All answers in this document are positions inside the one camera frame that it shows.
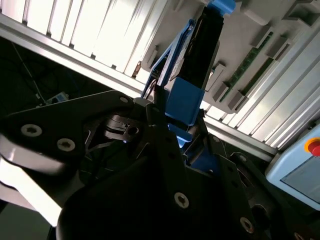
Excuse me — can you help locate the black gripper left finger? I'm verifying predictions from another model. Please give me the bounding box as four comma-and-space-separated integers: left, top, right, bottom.
0, 89, 195, 211

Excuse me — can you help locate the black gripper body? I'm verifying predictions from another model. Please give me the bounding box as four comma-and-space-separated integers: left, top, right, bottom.
56, 156, 253, 240

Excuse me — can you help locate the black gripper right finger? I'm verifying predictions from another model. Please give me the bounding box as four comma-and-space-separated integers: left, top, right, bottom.
198, 111, 320, 240

